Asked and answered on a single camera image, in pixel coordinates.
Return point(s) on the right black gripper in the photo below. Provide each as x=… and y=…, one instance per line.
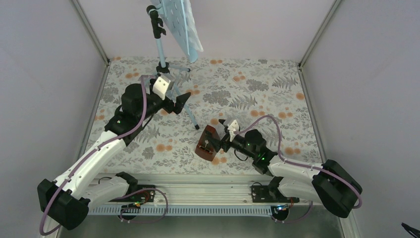
x=217, y=144

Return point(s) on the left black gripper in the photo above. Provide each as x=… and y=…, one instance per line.
x=181, y=99

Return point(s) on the brown wooden metronome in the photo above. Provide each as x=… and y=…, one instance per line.
x=204, y=149

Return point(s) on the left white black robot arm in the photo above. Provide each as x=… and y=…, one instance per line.
x=68, y=198

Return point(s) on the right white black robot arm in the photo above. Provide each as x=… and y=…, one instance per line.
x=325, y=183

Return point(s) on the floral patterned table mat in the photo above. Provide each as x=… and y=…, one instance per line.
x=266, y=91

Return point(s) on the light blue music stand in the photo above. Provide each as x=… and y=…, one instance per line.
x=174, y=16

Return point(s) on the black object bottom right corner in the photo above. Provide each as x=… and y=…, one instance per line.
x=410, y=230

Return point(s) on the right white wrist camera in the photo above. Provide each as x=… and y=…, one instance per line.
x=233, y=126

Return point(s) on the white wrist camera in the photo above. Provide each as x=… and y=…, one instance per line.
x=161, y=86
x=233, y=126

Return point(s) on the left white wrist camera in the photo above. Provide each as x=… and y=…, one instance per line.
x=161, y=86

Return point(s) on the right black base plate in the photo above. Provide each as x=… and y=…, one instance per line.
x=267, y=194

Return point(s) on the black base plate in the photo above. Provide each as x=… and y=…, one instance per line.
x=138, y=195
x=267, y=194

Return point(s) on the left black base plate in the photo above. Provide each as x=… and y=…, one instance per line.
x=138, y=195

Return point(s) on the light blue cable duct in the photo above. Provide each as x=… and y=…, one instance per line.
x=212, y=210

